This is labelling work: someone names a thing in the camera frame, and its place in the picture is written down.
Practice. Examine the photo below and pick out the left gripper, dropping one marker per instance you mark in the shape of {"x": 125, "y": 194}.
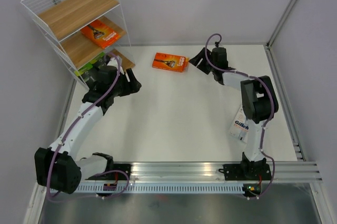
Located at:
{"x": 131, "y": 87}

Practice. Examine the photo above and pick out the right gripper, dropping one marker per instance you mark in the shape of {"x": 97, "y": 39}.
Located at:
{"x": 195, "y": 59}

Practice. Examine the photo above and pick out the orange razor box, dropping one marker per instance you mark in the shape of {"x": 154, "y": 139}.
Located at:
{"x": 100, "y": 34}
{"x": 170, "y": 62}

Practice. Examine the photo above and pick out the black green razor box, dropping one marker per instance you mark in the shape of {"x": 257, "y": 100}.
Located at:
{"x": 88, "y": 73}
{"x": 100, "y": 60}

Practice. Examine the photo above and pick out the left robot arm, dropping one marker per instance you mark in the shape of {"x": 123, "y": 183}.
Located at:
{"x": 56, "y": 166}

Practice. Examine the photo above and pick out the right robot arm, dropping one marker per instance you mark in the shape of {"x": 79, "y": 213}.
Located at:
{"x": 258, "y": 96}

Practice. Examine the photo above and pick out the bottom wooden shelf board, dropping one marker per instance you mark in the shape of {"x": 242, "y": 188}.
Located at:
{"x": 126, "y": 62}

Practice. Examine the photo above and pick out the top wooden shelf board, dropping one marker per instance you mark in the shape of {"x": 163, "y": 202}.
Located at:
{"x": 71, "y": 15}

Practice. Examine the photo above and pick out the white Gillette razor pack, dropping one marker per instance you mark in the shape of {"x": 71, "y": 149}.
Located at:
{"x": 239, "y": 127}

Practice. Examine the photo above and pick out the white wire shelf rack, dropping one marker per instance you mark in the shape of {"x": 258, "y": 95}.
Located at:
{"x": 116, "y": 15}

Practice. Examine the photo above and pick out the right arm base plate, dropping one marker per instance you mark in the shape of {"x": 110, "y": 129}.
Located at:
{"x": 237, "y": 172}

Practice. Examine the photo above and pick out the white slotted cable duct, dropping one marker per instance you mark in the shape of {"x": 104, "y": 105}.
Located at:
{"x": 169, "y": 188}

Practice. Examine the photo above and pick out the aluminium rail frame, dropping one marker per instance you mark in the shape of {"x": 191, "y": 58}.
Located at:
{"x": 283, "y": 172}

